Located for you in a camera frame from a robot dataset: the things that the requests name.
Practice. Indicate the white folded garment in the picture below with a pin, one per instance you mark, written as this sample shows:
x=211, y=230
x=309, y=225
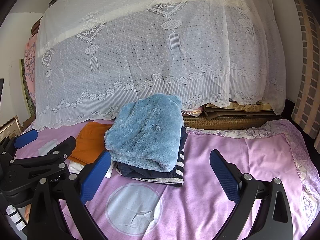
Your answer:
x=75, y=167

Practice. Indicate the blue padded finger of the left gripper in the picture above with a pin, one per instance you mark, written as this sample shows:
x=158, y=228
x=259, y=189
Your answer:
x=26, y=138

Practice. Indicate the pink purple floral bedspread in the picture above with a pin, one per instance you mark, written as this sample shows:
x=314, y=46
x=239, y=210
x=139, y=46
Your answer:
x=128, y=209

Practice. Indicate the white lace cover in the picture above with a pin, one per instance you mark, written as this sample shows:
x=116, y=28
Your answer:
x=95, y=56

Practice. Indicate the navy striped folded garment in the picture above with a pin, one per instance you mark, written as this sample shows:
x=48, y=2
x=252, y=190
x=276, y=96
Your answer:
x=173, y=178

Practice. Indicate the brown checked curtain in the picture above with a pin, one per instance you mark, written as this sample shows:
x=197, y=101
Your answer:
x=306, y=109

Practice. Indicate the woven straw mat stack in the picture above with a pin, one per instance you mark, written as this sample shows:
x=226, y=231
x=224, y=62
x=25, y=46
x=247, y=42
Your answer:
x=232, y=117

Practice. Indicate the orange folded garment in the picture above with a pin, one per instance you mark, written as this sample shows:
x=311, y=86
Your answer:
x=89, y=143

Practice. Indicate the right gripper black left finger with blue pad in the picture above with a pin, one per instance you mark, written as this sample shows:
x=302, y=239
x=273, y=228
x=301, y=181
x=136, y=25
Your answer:
x=46, y=220

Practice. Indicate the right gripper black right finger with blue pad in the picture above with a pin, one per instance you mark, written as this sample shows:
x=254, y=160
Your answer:
x=273, y=220

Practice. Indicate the blue fleece baby garment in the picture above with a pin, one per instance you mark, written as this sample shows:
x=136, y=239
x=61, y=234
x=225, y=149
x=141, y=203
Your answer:
x=146, y=134

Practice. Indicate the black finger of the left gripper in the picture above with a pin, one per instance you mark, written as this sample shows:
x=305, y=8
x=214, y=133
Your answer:
x=57, y=155

